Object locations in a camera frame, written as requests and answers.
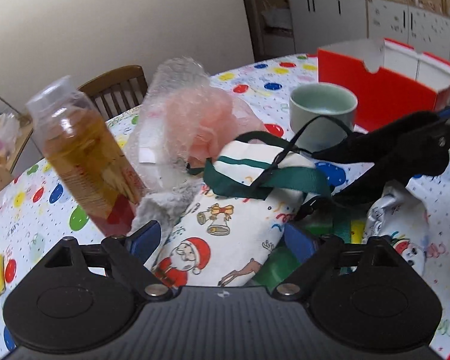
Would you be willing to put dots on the red white cardboard box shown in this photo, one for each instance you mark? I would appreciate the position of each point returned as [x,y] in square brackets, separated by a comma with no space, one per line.
[390,79]

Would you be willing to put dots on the clear bubble wrap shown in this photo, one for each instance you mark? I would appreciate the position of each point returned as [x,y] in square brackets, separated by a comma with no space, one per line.
[150,148]

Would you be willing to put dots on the grey fluffy cloth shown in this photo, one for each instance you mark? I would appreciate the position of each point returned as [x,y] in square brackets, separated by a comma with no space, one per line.
[165,207]

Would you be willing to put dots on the white cupboard unit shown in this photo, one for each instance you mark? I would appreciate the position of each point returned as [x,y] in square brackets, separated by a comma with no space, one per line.
[422,24]

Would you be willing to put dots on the amber tea bottle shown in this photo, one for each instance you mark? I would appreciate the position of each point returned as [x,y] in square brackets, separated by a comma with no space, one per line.
[74,138]

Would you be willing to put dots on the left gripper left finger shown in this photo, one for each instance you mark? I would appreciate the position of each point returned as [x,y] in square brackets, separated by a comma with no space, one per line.
[127,256]

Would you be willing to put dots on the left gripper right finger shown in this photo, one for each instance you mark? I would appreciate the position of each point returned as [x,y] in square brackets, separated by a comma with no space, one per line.
[315,255]

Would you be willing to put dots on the pink mesh bath sponge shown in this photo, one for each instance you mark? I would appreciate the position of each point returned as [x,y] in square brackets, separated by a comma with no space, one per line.
[201,120]

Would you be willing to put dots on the colourful balloon tablecloth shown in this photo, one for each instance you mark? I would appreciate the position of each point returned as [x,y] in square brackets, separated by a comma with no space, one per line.
[36,211]

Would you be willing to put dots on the dark wooden chair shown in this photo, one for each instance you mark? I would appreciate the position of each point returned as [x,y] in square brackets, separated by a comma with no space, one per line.
[117,91]

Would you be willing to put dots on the green ceramic mug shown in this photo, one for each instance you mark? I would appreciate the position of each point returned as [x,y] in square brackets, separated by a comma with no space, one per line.
[321,115]

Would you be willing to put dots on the christmas print cloth bag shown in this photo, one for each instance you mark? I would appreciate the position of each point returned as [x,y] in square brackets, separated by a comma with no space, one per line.
[249,192]

